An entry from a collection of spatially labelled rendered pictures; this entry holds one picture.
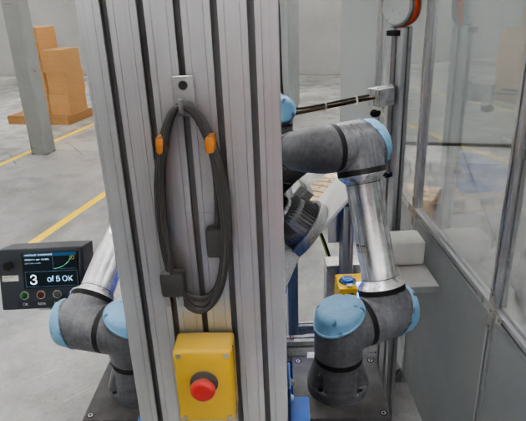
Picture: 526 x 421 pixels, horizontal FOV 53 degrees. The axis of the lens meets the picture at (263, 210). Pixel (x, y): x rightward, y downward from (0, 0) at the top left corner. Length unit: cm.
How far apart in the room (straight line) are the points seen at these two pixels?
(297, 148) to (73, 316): 66
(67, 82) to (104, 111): 913
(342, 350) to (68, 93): 894
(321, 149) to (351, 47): 609
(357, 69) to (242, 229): 660
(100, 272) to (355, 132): 72
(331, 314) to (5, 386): 244
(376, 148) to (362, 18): 601
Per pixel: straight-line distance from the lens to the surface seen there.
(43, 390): 327
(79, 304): 138
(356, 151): 125
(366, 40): 726
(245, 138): 71
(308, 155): 122
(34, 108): 789
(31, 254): 177
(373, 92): 229
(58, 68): 986
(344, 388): 132
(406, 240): 230
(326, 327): 124
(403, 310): 133
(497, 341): 188
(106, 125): 74
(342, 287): 173
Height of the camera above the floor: 194
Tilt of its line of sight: 22 degrees down
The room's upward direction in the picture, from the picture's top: 2 degrees counter-clockwise
